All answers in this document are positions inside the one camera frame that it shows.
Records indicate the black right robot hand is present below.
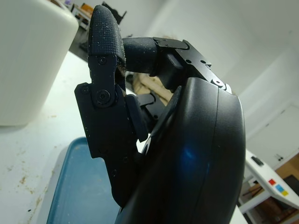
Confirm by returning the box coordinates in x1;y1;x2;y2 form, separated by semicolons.
74;4;246;224

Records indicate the blue plastic tray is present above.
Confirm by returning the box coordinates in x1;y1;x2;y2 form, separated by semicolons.
45;137;122;224

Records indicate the white two-slot toaster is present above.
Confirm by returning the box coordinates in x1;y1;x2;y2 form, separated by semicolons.
0;0;79;127

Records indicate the wooden crate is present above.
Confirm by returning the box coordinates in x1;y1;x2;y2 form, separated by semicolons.
133;74;175;101

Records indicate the white console with coloured squares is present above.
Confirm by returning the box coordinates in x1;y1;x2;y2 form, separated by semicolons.
238;149;299;214

